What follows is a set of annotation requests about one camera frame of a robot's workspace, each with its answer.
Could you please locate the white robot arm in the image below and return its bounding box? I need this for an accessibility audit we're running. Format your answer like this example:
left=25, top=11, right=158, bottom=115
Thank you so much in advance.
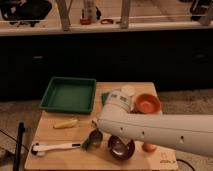
left=97, top=91, right=213, bottom=158

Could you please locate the green plastic tray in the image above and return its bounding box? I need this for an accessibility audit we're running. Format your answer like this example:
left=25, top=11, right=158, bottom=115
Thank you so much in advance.
left=40, top=77, right=96, bottom=114

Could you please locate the green sponge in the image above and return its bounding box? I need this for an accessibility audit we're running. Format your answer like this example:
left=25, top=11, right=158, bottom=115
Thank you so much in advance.
left=101, top=93, right=109, bottom=106

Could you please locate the orange bowl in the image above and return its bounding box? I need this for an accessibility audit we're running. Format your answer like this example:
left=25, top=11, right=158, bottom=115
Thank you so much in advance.
left=135, top=94, right=161, bottom=114

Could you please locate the yellow corn cob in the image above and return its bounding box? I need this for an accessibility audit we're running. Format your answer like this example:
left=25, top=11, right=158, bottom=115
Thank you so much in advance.
left=53, top=119, right=78, bottom=129

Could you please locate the dark purple bowl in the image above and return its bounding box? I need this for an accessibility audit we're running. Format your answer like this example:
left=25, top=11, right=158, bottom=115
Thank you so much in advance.
left=108, top=136, right=135, bottom=160

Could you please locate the wooden board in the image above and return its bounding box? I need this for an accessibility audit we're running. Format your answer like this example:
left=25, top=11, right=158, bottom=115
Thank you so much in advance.
left=24, top=82, right=178, bottom=171

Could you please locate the orange tomato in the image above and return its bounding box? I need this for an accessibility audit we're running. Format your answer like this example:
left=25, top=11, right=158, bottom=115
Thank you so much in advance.
left=142, top=143, right=157, bottom=153

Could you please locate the white bottle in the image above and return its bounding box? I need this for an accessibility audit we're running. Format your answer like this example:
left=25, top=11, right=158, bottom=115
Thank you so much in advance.
left=83, top=0, right=97, bottom=23

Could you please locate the black pole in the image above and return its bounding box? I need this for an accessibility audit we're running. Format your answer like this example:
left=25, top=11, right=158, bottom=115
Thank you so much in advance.
left=13, top=122, right=25, bottom=171

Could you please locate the black bag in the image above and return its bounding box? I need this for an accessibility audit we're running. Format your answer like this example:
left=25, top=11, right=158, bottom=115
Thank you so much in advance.
left=0, top=0, right=52, bottom=27

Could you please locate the metal scoop green handle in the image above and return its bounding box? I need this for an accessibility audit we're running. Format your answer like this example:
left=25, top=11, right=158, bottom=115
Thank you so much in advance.
left=81, top=129, right=103, bottom=150

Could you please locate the orange ring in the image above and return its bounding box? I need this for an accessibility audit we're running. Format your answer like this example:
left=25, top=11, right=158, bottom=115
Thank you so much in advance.
left=100, top=18, right=115, bottom=25

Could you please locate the black floor cable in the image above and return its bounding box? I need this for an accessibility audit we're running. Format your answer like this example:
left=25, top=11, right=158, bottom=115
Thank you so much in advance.
left=176, top=158, right=198, bottom=171

